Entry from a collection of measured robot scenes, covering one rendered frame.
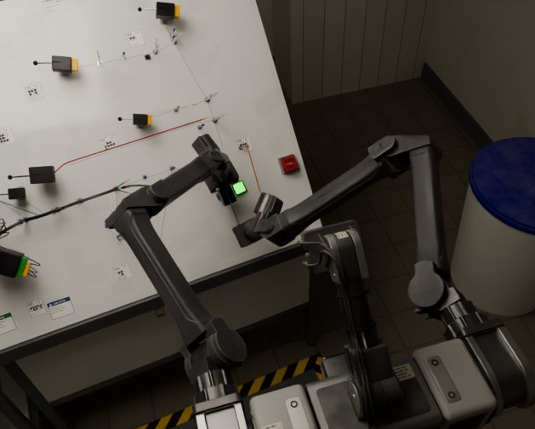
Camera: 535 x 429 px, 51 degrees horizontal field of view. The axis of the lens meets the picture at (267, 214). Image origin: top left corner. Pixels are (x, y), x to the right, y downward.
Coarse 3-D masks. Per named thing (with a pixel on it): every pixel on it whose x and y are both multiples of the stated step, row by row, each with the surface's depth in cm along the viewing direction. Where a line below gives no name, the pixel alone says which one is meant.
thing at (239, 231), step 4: (248, 220) 164; (240, 224) 163; (244, 224) 163; (232, 228) 163; (236, 228) 163; (240, 228) 163; (244, 228) 160; (236, 232) 163; (240, 232) 163; (244, 232) 161; (236, 236) 163; (240, 236) 163; (244, 236) 163; (248, 236) 159; (240, 240) 163; (244, 240) 163; (248, 240) 163; (252, 240) 163; (256, 240) 164; (240, 244) 162; (244, 244) 163; (248, 244) 163
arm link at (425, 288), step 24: (408, 144) 131; (432, 144) 129; (408, 168) 137; (432, 168) 126; (432, 192) 123; (432, 216) 121; (432, 240) 118; (432, 264) 113; (408, 288) 114; (432, 288) 111
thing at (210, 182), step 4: (232, 164) 176; (232, 168) 175; (228, 172) 169; (232, 172) 175; (236, 172) 175; (212, 176) 172; (216, 176) 169; (220, 176) 168; (224, 176) 169; (228, 176) 172; (232, 176) 174; (236, 176) 174; (208, 180) 173; (212, 180) 173; (216, 180) 172; (220, 180) 171; (224, 180) 172; (228, 180) 174; (208, 184) 173; (212, 184) 173; (216, 184) 173; (220, 184) 173; (224, 184) 174; (208, 188) 174; (212, 188) 173
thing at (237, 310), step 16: (304, 256) 212; (256, 272) 207; (272, 272) 211; (288, 272) 215; (304, 272) 220; (224, 288) 205; (240, 288) 210; (256, 288) 214; (272, 288) 218; (288, 288) 223; (304, 288) 228; (208, 304) 209; (224, 304) 213; (240, 304) 217; (256, 304) 222; (272, 304) 227; (288, 304) 232; (224, 320) 221; (240, 320) 226; (256, 320) 231
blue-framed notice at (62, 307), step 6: (54, 300) 179; (60, 300) 179; (66, 300) 180; (48, 306) 178; (54, 306) 179; (60, 306) 179; (66, 306) 180; (72, 306) 180; (54, 312) 179; (60, 312) 179; (66, 312) 180; (72, 312) 180; (54, 318) 179
